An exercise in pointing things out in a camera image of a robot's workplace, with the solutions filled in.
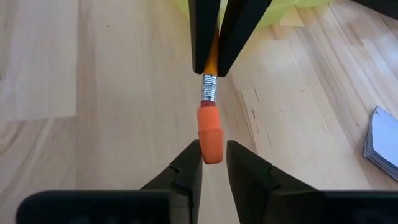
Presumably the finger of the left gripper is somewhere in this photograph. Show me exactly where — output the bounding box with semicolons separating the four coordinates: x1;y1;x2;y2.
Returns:
217;0;273;78
188;0;221;75

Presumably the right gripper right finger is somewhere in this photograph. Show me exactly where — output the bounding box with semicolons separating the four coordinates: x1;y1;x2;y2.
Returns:
226;139;398;224

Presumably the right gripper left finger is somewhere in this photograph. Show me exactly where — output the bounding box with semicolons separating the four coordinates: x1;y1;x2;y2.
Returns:
15;139;203;224

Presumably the orange pencil with eraser cap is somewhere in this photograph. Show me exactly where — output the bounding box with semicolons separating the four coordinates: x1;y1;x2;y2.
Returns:
197;27;224;165

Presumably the pale blue sticky note pad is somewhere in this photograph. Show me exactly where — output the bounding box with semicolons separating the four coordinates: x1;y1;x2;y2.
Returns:
363;105;398;182

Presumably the yellow-green translucent pencil case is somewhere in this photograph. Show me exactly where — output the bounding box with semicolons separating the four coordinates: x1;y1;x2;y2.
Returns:
174;0;333;29

